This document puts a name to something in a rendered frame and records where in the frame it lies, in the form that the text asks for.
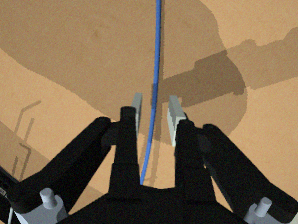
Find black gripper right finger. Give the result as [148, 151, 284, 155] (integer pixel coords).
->
[167, 95, 298, 224]

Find blue cable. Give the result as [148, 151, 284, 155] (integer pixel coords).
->
[140, 0, 161, 185]

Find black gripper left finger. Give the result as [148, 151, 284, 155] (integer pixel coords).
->
[7, 93, 144, 224]

